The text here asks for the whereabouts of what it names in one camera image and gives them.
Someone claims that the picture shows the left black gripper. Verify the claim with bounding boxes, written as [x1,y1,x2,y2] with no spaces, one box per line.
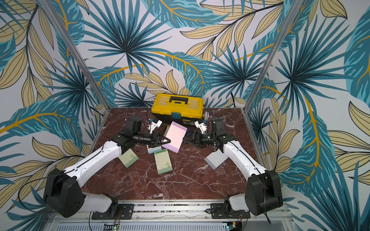
[133,130,171,148]

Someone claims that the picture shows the pink memo pad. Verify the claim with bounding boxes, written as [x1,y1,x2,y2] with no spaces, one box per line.
[162,122,187,153]

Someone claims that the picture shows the grey white memo pad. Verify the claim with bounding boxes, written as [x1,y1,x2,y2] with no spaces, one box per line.
[205,149,228,170]

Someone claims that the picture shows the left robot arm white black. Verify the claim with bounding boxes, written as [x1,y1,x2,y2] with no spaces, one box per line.
[43,116,171,218]

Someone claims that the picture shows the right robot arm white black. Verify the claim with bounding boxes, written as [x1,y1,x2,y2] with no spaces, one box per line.
[191,118,283,216]

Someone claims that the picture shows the yellow topped cream memo pad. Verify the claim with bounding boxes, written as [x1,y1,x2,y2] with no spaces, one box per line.
[164,125,171,137]

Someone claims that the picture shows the blue topped cream memo pad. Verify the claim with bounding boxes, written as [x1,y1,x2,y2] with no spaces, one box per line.
[147,146,162,154]

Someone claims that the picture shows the large green memo pad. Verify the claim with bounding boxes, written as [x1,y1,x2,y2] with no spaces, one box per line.
[154,149,173,175]

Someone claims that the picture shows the small green memo pad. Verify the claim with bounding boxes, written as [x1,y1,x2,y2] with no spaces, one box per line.
[119,149,139,168]

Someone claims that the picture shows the small white bottle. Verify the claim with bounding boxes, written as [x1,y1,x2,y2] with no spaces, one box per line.
[204,111,209,121]

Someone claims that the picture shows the yellow black toolbox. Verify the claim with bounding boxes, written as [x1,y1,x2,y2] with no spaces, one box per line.
[151,93,204,126]

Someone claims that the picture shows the blue handled pliers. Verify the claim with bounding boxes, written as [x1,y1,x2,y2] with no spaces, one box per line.
[183,131,194,144]

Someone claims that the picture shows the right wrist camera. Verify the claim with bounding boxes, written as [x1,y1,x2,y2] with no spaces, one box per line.
[194,119,207,134]

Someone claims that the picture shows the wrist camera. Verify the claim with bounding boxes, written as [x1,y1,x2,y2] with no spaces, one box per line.
[194,119,207,134]
[147,118,162,134]

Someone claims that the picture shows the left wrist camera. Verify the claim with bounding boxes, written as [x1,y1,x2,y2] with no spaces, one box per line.
[147,118,162,134]

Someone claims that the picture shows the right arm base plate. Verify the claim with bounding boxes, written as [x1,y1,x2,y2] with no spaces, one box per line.
[205,202,251,219]

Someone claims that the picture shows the aluminium front rail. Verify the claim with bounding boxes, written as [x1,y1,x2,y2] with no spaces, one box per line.
[43,199,298,231]

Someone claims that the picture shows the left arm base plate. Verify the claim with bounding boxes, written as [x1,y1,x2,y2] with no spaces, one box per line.
[92,204,134,220]

